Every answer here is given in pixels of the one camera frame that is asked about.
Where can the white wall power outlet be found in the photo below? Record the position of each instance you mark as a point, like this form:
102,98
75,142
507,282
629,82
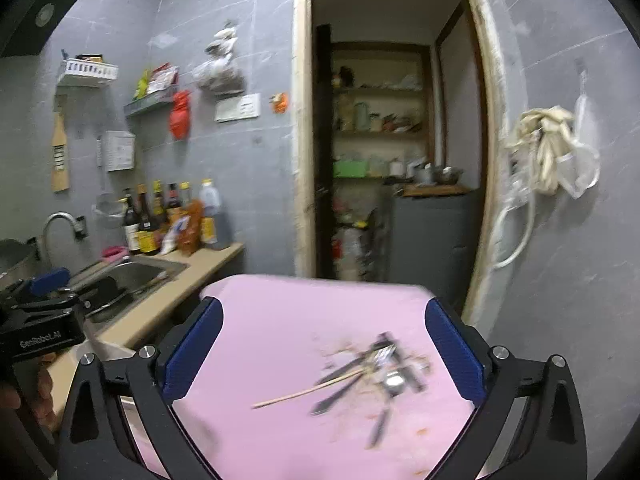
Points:
237,108

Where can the orange wall hook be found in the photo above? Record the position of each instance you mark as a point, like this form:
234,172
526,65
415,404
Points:
280,103

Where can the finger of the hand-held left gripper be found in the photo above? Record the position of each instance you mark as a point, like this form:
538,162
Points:
49,281
60,302

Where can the hanging metal strainer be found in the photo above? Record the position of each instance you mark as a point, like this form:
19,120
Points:
107,210

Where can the wooden shelf unit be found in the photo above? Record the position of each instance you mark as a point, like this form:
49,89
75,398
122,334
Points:
380,110

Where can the pink floral cloth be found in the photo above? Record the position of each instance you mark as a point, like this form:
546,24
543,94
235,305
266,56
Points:
280,320

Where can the pale door frame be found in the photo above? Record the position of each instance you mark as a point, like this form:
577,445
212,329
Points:
300,135

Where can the steel sink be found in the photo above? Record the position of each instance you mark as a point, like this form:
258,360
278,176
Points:
135,275

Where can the white seasoning packet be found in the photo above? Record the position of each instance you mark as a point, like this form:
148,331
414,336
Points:
171,240

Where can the wooden spatula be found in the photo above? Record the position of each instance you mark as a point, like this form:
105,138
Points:
60,160

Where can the yellow snack packet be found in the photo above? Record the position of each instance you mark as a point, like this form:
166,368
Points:
142,86

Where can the dark wooden door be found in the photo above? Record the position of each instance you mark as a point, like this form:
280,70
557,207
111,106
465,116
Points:
323,160

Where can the pile of plastic bags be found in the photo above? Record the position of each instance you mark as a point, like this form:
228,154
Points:
355,245

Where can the large vinegar jug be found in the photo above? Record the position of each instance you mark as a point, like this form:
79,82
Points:
212,220

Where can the pink sponge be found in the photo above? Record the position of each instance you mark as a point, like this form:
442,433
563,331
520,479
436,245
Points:
115,252

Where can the hanging clear plastic bag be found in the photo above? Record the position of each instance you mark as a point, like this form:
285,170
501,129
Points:
220,75

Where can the white basket shelf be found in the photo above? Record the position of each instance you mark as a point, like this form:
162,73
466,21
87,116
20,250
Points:
87,70

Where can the black pan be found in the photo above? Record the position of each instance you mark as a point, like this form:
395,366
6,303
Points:
107,297

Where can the grey cabinet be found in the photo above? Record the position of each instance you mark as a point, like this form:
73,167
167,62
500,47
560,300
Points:
430,240

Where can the grey wall rack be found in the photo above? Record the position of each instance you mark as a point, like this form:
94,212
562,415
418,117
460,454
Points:
150,105

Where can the metal faucet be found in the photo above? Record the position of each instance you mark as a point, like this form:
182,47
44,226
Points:
55,220

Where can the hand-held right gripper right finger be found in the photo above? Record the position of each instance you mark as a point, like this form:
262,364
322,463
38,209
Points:
455,355

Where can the red white packet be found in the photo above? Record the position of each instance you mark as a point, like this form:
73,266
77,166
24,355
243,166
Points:
162,79

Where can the dark sauce bottle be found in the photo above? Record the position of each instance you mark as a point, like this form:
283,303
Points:
132,230
158,205
147,232
173,202

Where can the wooden chopstick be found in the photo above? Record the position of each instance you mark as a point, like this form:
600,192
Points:
310,389

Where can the red plastic bag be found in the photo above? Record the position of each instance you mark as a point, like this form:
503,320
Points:
180,117

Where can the green box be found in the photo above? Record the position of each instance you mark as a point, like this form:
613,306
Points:
350,168

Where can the metal pot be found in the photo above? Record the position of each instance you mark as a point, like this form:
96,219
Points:
440,175

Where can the white wall box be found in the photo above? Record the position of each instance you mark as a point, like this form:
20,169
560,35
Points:
119,151

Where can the person's left hand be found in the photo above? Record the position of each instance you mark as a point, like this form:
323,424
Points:
45,395

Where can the black range hood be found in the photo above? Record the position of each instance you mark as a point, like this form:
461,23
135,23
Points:
30,25

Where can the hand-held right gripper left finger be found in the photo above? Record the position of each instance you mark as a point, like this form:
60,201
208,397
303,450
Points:
192,352

